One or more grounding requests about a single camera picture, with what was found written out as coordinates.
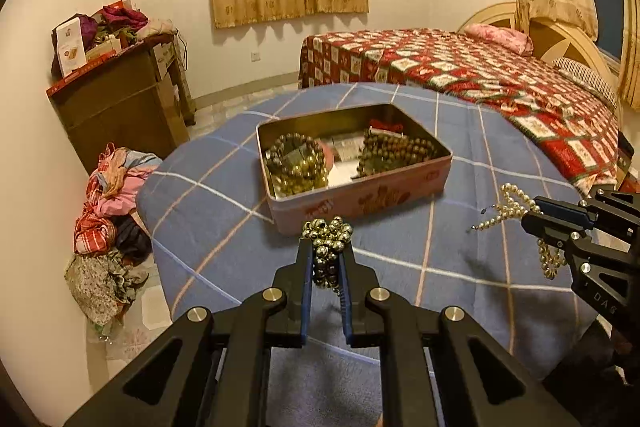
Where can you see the window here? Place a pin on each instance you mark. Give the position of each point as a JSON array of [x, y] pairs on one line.
[[605, 7]]

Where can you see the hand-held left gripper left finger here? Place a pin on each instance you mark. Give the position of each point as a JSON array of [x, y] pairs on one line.
[[306, 302]]

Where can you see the white printed box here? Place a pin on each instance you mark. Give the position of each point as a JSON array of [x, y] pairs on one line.
[[69, 47]]

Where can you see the pink bangle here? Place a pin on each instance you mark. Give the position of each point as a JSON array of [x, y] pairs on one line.
[[329, 153]]

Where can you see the pile of clothes on cabinet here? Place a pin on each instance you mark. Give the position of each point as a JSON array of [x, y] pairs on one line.
[[120, 24]]

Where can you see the paper cards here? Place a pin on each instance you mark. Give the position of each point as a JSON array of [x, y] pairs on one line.
[[345, 149]]

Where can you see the cream round headboard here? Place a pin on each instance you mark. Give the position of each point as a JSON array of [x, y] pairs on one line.
[[555, 37]]

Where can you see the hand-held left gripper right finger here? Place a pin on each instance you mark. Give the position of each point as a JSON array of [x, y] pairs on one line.
[[346, 307]]

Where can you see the bed with red quilt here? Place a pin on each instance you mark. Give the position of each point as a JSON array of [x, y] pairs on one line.
[[475, 77]]

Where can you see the red flat box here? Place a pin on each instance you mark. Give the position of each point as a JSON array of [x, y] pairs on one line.
[[75, 79]]

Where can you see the pink pillow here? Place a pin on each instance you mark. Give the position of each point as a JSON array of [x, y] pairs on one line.
[[500, 38]]

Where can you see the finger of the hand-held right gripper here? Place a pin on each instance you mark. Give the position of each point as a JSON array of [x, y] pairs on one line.
[[565, 211], [547, 229]]

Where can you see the pile of colourful clothes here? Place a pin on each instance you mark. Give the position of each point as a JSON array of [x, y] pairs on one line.
[[107, 227]]

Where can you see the pink tin box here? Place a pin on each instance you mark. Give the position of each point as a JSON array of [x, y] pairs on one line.
[[380, 202]]

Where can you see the person's dark clothing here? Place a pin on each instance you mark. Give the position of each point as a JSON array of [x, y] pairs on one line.
[[585, 367]]

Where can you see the blue checked tablecloth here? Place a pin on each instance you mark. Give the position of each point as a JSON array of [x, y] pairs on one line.
[[225, 227]]

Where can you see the brown wooden cabinet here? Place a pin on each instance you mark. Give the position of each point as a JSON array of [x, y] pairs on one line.
[[120, 117]]

